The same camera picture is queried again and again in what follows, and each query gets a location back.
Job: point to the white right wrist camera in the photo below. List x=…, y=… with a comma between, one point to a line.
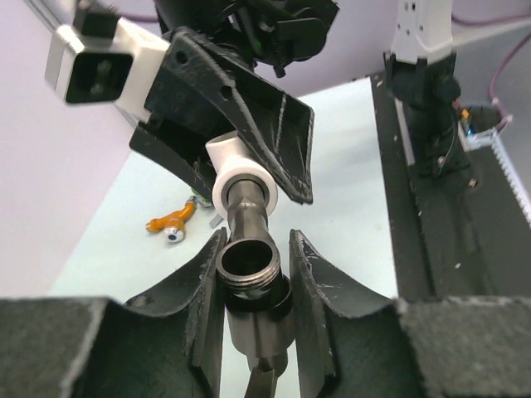
x=103, y=57

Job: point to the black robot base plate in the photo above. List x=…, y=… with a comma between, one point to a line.
x=464, y=234

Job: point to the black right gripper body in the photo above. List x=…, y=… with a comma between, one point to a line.
x=175, y=104

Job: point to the brushed steel water faucet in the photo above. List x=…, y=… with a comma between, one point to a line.
x=258, y=296

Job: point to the slotted grey cable duct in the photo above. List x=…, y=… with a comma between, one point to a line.
x=490, y=138

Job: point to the green faucet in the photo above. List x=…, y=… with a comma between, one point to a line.
x=200, y=199

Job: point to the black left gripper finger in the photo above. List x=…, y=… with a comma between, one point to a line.
x=164, y=342
x=354, y=342

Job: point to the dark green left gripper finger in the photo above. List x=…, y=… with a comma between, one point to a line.
x=276, y=127
x=180, y=155

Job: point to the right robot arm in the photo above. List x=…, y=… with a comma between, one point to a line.
x=277, y=33

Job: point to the white plastic pipe tee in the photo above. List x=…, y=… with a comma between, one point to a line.
x=233, y=161

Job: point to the orange faucet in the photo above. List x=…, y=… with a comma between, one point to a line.
x=173, y=225

